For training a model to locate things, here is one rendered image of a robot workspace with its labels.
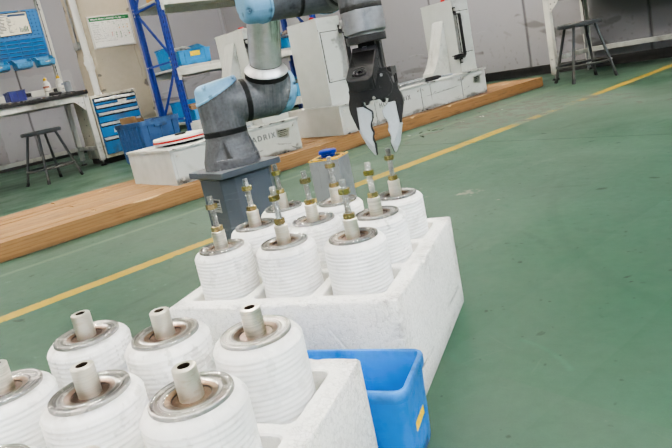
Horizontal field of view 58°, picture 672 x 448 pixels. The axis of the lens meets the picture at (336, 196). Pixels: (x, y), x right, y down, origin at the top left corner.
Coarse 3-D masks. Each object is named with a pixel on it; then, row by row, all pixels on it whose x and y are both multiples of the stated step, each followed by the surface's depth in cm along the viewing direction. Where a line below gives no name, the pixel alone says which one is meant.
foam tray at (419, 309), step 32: (448, 224) 116; (416, 256) 99; (448, 256) 113; (256, 288) 99; (320, 288) 93; (416, 288) 92; (448, 288) 110; (224, 320) 95; (320, 320) 88; (352, 320) 86; (384, 320) 84; (416, 320) 90; (448, 320) 108
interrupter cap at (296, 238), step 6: (294, 234) 99; (300, 234) 98; (306, 234) 97; (270, 240) 98; (276, 240) 98; (294, 240) 96; (300, 240) 94; (306, 240) 95; (264, 246) 95; (270, 246) 94; (276, 246) 94; (282, 246) 93; (288, 246) 92; (294, 246) 93
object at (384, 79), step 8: (376, 32) 105; (384, 32) 106; (352, 40) 106; (360, 40) 105; (368, 40) 105; (376, 40) 109; (384, 64) 112; (384, 72) 106; (392, 72) 109; (376, 80) 106; (384, 80) 106; (392, 80) 107; (376, 88) 107; (384, 88) 106; (360, 96) 108; (368, 96) 107; (376, 96) 107; (384, 96) 107; (368, 104) 108
